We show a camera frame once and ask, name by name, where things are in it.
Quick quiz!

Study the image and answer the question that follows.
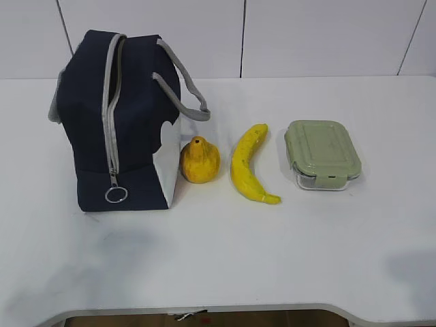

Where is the yellow pear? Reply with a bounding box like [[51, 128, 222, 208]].
[[180, 136, 221, 184]]

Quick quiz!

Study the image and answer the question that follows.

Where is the yellow banana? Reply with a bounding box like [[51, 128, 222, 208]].
[[230, 123, 281, 204]]

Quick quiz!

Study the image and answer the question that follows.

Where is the glass container green lid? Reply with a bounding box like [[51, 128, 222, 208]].
[[284, 120, 362, 191]]

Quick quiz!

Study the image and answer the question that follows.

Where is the navy insulated lunch bag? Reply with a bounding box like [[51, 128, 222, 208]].
[[47, 29, 212, 213]]

